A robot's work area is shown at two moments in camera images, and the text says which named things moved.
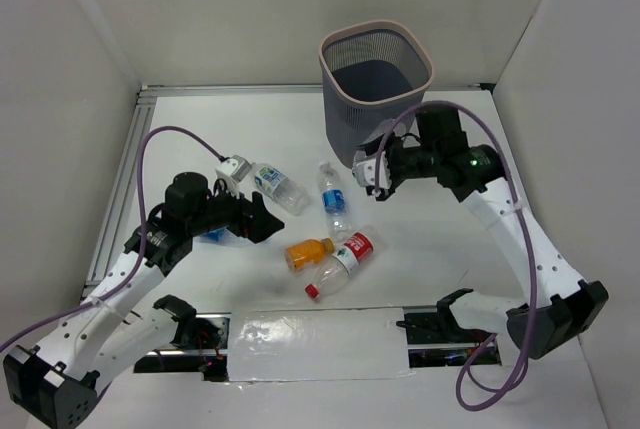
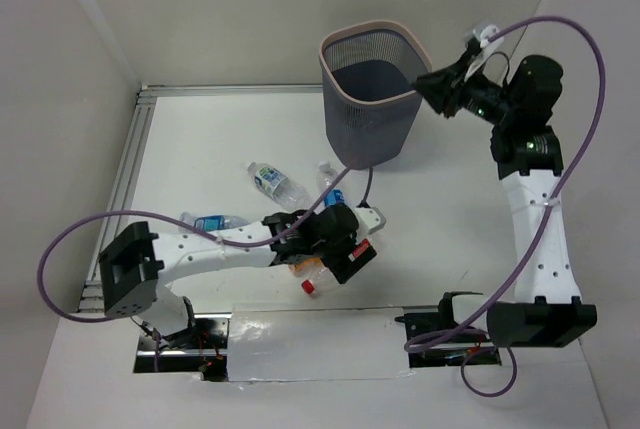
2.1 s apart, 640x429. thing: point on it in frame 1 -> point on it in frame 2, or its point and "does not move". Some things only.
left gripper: (250, 221) -> (347, 262)
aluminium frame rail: (144, 100) does not move
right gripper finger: (372, 146) -> (448, 77)
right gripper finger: (379, 193) -> (441, 90)
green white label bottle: (284, 191) does not move
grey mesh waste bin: (371, 74) does not move
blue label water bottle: (334, 204) does not move
